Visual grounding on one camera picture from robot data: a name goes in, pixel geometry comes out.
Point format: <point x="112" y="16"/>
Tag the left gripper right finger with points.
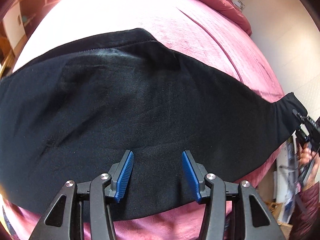
<point x="250" y="216"/>

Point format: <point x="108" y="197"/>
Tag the black embroidered pants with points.
<point x="72" y="112"/>

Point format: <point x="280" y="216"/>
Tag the pink bed with sheet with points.
<point x="186" y="26"/>

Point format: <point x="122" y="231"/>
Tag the person right hand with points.
<point x="306" y="155"/>

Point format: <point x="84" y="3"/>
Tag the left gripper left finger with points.
<point x="63" y="219"/>

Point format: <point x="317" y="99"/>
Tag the white and wood cabinet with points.
<point x="14" y="28"/>

